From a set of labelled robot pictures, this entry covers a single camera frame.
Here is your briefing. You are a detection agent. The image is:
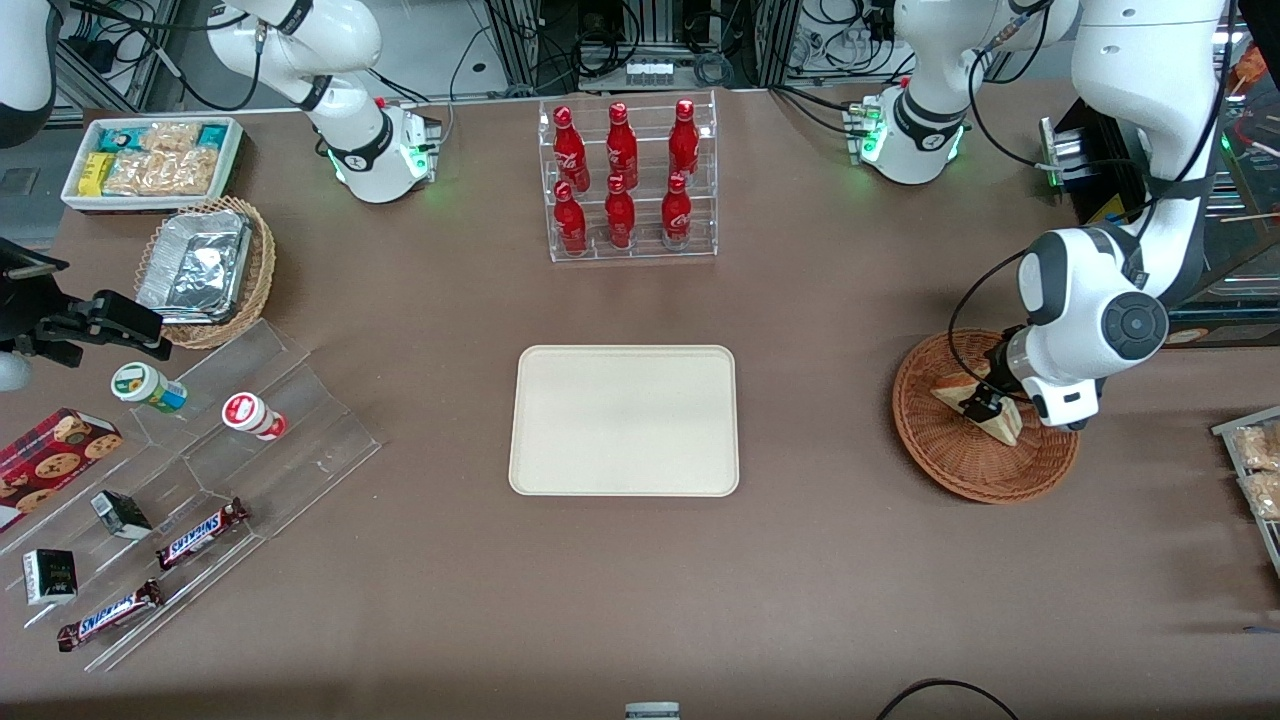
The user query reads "sandwich with lettuce and tomato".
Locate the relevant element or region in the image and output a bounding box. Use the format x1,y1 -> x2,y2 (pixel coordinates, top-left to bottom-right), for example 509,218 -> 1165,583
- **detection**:
930,371 -> 1024,447

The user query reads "small black carton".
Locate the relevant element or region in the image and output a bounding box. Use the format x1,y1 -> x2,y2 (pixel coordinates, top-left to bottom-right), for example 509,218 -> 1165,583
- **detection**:
89,489 -> 154,542
22,547 -> 80,607

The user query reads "cream plastic tray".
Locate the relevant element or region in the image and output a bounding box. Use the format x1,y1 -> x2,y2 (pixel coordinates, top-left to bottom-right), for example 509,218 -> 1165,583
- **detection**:
508,345 -> 741,498

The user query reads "clear bag of snacks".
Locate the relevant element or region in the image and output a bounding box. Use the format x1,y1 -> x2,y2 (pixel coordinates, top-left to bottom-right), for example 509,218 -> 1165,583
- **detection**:
140,122 -> 204,156
103,148 -> 221,198

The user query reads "light wicker basket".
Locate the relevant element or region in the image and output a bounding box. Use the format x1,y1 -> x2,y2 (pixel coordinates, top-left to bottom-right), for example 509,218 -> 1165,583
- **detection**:
134,195 -> 277,351

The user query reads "clear bag of crackers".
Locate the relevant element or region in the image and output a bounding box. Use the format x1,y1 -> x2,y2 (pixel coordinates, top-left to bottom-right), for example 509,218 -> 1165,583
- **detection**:
1232,424 -> 1280,471
1243,471 -> 1280,521

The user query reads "red cola bottle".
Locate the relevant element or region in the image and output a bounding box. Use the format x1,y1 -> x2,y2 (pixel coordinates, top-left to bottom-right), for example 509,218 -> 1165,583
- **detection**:
552,105 -> 592,192
552,180 -> 589,257
668,98 -> 702,182
603,174 -> 638,250
660,172 -> 694,250
605,101 -> 640,190

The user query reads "clear acrylic bottle rack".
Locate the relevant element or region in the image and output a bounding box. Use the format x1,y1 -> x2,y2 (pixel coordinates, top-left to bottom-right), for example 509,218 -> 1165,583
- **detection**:
538,89 -> 720,264

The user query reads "red tartan cookie box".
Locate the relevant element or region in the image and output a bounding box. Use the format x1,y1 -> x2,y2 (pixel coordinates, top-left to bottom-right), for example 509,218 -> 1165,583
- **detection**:
0,407 -> 124,533

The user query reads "white plastic snack bin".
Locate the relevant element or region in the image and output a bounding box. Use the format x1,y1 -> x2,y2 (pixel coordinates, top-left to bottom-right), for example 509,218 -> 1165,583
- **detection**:
60,115 -> 246,216

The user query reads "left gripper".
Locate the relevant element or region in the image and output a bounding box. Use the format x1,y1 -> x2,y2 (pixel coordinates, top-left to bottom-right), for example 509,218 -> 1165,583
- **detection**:
958,328 -> 1039,422

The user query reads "Snickers chocolate bar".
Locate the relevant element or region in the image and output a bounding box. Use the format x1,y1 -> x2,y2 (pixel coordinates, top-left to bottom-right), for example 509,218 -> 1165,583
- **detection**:
154,497 -> 252,572
56,577 -> 167,654

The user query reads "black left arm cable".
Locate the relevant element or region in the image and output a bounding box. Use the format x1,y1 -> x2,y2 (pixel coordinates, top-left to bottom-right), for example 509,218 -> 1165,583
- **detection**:
946,245 -> 1041,403

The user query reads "black glass food warmer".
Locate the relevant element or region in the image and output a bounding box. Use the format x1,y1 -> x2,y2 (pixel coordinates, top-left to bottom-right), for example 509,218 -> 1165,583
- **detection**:
1038,25 -> 1280,348

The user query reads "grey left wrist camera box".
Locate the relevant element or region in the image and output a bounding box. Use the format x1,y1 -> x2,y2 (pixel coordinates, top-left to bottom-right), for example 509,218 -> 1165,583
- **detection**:
1032,375 -> 1105,432

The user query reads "chrome warmer door handle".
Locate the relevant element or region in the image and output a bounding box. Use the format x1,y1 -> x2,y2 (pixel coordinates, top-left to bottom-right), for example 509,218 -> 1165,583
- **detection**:
1038,117 -> 1093,191

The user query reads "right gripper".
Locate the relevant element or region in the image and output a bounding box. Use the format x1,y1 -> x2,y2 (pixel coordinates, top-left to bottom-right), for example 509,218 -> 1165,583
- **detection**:
0,238 -> 173,368

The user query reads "silver foil tray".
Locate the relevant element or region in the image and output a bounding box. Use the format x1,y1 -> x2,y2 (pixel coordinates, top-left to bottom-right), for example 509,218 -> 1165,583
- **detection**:
136,208 -> 252,327

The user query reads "clear acrylic stepped shelf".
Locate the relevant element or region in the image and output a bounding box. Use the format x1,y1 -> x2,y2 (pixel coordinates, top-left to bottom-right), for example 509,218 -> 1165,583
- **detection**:
0,318 -> 383,673

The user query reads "green lid yogurt cup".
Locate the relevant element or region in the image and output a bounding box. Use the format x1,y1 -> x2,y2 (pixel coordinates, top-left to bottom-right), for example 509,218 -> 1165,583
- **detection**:
110,361 -> 190,415

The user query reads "grey wire rack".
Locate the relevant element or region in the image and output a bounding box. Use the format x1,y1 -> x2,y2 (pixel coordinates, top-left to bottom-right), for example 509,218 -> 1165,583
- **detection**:
1211,404 -> 1280,581

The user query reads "round brown wicker basket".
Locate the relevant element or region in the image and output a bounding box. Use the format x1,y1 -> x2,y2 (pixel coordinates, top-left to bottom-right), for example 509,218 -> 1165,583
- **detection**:
892,329 -> 1082,505

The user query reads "black cable loop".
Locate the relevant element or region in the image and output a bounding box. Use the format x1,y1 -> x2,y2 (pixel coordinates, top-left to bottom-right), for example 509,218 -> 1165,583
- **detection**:
877,678 -> 1022,720

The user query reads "red lid yogurt cup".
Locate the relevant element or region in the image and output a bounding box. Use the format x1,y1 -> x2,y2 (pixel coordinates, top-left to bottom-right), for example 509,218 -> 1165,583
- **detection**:
221,391 -> 289,442

